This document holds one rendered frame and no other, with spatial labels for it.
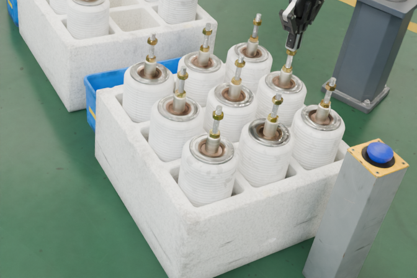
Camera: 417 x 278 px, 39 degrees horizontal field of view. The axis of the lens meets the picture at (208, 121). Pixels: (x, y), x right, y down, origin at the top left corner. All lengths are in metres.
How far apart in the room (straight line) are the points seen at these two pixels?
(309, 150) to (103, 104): 0.41
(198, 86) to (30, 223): 0.42
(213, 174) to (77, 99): 0.56
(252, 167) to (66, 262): 0.38
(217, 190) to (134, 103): 0.26
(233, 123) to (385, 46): 0.58
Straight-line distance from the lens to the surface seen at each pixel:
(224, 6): 1.98
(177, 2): 1.45
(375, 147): 0.95
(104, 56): 1.39
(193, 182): 0.98
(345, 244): 1.03
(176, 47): 1.47
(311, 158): 1.11
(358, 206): 0.98
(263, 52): 1.26
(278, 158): 1.03
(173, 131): 1.03
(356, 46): 1.57
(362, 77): 1.59
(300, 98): 1.16
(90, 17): 1.36
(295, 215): 1.13
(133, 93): 1.12
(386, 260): 1.26
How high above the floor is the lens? 0.89
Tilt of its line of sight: 38 degrees down
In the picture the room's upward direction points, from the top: 10 degrees clockwise
